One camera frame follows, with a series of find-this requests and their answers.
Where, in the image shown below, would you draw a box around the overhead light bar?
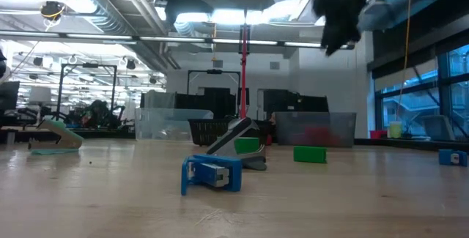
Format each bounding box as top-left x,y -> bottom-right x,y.
0,29 -> 355,51

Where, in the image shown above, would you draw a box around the blue stapler in front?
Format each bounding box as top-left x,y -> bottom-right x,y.
180,153 -> 243,196

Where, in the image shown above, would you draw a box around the green block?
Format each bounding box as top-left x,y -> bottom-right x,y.
292,145 -> 328,165

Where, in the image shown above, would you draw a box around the low black background frame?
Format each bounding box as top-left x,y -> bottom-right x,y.
187,69 -> 242,96

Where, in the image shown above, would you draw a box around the black slotted plastic basket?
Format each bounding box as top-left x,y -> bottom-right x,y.
188,118 -> 273,147

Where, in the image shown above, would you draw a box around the clear plastic bin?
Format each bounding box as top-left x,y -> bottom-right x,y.
134,108 -> 214,141

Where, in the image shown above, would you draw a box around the black background equipment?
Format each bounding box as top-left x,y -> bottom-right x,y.
140,87 -> 250,120

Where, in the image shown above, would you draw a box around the teal stapler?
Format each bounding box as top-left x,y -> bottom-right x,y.
28,117 -> 84,155

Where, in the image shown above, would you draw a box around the tall black background frame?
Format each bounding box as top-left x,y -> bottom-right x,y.
56,63 -> 118,120

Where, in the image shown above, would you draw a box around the black ceiling device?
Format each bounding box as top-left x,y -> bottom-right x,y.
40,0 -> 66,23

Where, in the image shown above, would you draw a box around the grey translucent plastic bin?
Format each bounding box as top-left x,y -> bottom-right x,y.
274,111 -> 357,147

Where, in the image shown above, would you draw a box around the small blue staple remover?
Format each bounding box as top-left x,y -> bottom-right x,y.
438,148 -> 468,168

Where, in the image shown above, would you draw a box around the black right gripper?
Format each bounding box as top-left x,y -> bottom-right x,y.
320,0 -> 363,56

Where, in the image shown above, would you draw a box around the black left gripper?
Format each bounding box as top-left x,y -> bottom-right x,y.
164,0 -> 214,25

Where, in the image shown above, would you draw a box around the black background cabinet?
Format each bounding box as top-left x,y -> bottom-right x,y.
262,89 -> 330,113

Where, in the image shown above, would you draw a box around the large grey stapler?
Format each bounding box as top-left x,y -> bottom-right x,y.
206,116 -> 267,171

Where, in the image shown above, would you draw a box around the dark background monitor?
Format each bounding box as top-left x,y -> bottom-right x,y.
0,81 -> 20,111

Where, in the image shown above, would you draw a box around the pale green cup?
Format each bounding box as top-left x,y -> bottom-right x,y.
388,120 -> 403,139

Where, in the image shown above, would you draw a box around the white background lamp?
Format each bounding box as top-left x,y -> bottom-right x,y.
28,86 -> 52,104

